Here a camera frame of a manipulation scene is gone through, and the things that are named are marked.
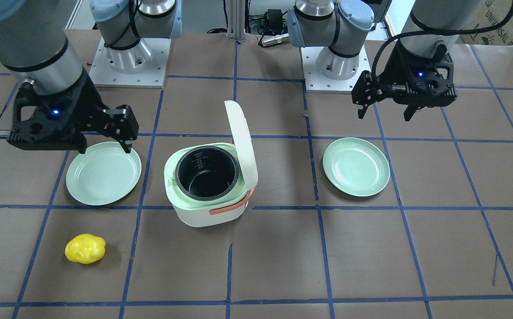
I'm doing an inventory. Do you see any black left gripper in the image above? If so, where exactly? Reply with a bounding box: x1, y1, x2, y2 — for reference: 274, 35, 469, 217
351, 42, 458, 122

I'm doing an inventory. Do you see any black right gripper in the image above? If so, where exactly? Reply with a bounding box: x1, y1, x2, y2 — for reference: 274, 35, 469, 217
0, 71, 139, 154

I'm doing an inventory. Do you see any white rice cooker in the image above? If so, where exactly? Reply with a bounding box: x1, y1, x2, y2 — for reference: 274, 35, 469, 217
164, 100, 258, 227

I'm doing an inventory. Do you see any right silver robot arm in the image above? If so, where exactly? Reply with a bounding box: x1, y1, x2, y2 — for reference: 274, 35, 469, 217
0, 0, 377, 154

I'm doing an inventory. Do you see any green plate near right arm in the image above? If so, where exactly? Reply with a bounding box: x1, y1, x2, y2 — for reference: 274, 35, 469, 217
66, 142, 141, 206

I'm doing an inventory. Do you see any green plate near left arm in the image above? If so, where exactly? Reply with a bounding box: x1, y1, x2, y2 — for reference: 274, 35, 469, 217
322, 137, 390, 197

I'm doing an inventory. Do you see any yellow toy potato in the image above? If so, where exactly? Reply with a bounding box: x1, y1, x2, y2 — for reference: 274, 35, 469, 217
64, 233, 106, 265

